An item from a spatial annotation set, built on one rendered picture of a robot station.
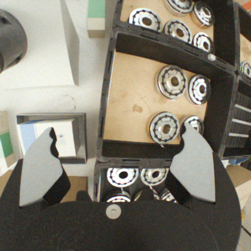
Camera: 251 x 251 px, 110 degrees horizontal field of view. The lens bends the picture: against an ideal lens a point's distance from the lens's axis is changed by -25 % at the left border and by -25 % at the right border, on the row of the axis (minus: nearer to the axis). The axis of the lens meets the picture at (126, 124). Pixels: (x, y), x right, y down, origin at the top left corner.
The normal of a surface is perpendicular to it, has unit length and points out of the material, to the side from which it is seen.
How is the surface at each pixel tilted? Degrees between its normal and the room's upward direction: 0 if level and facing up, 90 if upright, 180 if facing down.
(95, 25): 0
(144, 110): 0
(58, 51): 47
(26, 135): 0
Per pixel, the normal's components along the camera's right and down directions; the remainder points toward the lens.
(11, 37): 0.98, 0.16
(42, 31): 0.11, 0.85
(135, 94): 0.18, 0.19
